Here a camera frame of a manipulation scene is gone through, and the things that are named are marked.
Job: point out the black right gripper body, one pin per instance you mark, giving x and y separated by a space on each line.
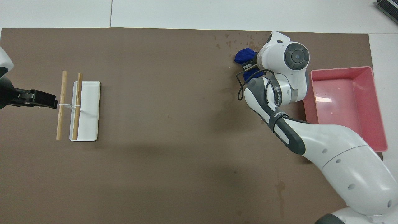
255 62

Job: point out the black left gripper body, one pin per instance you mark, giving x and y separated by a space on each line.
22 98

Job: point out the blue cloth towel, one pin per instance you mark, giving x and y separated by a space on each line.
244 55

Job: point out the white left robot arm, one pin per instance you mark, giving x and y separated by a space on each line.
4 90

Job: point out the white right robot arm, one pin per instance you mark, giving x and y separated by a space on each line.
342 149

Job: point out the white towel rack base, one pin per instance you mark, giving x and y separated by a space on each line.
90 124

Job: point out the long light wooden rod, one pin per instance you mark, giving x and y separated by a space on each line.
62 90

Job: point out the pink plastic bin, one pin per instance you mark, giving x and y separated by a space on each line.
348 102

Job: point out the brown paper table mat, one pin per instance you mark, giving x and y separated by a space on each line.
171 171

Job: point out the grey ribbed device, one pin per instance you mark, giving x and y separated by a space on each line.
390 7

